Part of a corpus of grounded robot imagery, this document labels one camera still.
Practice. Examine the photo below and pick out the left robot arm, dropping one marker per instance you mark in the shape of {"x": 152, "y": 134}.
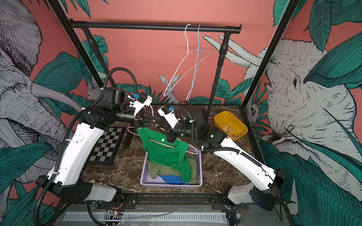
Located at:
{"x": 64, "y": 180}

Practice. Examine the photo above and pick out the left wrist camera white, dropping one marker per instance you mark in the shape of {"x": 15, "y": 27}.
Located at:
{"x": 139, "y": 101}

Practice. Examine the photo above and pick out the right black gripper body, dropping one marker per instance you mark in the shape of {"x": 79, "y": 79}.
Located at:
{"x": 174, "y": 135}

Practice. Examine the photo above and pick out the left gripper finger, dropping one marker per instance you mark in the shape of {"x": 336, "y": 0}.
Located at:
{"x": 150, "y": 117}
{"x": 151, "y": 124}

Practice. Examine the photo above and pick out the olive tank top grey trim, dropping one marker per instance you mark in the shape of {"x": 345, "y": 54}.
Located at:
{"x": 186, "y": 170}

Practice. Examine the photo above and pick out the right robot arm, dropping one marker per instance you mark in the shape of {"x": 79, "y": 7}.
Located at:
{"x": 220, "y": 139}

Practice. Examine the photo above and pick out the light blue wire hanger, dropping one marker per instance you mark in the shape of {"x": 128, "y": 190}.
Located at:
{"x": 196, "y": 67}

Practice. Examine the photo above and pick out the green tank top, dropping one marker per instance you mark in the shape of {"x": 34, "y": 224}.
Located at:
{"x": 160, "y": 150}

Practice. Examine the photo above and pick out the black clothes rack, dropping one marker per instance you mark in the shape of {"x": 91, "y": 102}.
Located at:
{"x": 227, "y": 30}

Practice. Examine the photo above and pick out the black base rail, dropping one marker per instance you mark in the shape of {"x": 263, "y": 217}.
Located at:
{"x": 129, "y": 201}

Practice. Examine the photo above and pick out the lavender plastic basket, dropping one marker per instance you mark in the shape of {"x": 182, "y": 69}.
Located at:
{"x": 147, "y": 180}

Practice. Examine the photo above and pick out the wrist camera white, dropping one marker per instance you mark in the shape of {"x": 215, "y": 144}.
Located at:
{"x": 139, "y": 101}
{"x": 168, "y": 112}

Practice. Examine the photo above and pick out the checkerboard calibration plate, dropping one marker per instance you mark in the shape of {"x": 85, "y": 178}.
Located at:
{"x": 107, "y": 146}

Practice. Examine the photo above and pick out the yellow plastic bowl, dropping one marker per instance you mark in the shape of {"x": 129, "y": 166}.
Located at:
{"x": 227, "y": 118}

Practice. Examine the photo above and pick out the blue tank top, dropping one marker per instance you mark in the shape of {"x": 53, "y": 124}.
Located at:
{"x": 172, "y": 179}

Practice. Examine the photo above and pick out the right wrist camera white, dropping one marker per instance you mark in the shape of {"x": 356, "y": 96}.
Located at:
{"x": 168, "y": 112}

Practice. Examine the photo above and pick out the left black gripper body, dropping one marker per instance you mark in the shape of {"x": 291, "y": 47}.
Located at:
{"x": 139, "y": 120}

